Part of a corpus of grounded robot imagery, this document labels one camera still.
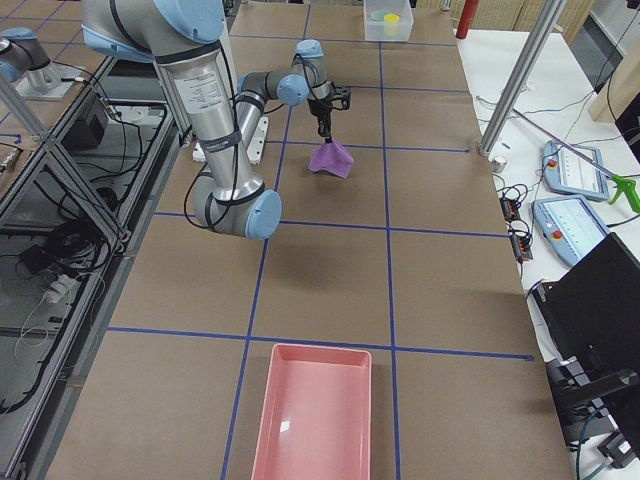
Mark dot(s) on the orange black connector box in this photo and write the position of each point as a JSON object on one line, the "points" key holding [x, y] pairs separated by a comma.
{"points": [[510, 209], [521, 247]]}

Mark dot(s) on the white pedestal base plate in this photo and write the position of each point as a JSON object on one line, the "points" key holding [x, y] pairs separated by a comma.
{"points": [[255, 147]]}

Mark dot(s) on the small silver metal cup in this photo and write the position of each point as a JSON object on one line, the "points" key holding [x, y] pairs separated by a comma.
{"points": [[498, 164]]}

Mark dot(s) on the near blue teach pendant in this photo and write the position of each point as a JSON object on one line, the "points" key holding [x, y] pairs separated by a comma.
{"points": [[570, 225]]}

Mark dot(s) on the green handled reacher grabber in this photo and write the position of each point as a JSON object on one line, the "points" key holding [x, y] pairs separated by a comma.
{"points": [[625, 186]]}

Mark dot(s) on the aluminium frame post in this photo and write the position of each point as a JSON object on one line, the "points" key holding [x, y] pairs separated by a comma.
{"points": [[533, 46]]}

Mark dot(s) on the black monitor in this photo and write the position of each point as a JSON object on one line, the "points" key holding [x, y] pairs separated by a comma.
{"points": [[592, 314]]}

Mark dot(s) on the clear plastic storage box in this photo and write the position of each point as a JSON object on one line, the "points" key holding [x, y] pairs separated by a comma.
{"points": [[383, 32]]}

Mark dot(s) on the green plastic bowl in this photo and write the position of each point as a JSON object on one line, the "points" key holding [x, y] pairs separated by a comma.
{"points": [[379, 15]]}

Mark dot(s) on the far blue teach pendant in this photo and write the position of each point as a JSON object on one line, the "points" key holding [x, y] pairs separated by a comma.
{"points": [[565, 172]]}

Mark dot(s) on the purple cloth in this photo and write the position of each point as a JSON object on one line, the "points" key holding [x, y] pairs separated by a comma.
{"points": [[332, 158]]}

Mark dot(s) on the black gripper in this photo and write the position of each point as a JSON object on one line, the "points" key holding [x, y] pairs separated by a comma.
{"points": [[319, 108]]}

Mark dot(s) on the red fire extinguisher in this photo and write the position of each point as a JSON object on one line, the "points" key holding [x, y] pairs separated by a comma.
{"points": [[466, 18]]}

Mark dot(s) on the black monitor stand clamp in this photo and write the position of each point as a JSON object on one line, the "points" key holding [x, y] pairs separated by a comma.
{"points": [[582, 403]]}

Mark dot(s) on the far orange black connector box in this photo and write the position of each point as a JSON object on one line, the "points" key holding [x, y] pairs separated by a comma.
{"points": [[510, 209]]}

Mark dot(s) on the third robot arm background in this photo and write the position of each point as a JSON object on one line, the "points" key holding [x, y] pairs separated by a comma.
{"points": [[26, 65]]}

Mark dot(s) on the blue teach pendant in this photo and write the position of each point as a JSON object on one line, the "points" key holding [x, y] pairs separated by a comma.
{"points": [[565, 172], [570, 225]]}

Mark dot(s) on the near orange black connector box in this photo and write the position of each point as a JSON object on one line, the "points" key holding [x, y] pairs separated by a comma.
{"points": [[521, 247]]}

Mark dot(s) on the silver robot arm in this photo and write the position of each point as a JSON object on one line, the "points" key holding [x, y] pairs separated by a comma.
{"points": [[184, 38]]}

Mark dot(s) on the pink plastic tray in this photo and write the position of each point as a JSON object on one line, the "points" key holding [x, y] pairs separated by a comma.
{"points": [[316, 416]]}

